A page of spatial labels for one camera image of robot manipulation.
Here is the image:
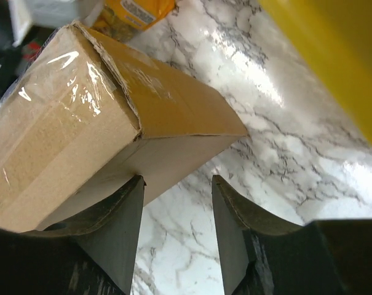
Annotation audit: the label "yellow plastic shopping basket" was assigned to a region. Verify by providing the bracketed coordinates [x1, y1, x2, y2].
[260, 1, 372, 145]

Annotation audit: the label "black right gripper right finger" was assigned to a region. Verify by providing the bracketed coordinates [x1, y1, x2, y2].
[212, 175, 372, 294]

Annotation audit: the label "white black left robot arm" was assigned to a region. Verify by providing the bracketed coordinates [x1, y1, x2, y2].
[0, 1, 103, 103]

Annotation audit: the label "brown cardboard express box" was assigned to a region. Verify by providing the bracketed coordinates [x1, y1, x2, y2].
[0, 22, 248, 232]

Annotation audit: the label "orange gummy candy bag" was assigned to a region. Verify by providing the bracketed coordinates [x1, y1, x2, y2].
[92, 0, 175, 43]

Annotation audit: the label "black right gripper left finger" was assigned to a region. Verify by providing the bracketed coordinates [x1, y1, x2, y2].
[0, 175, 145, 294]

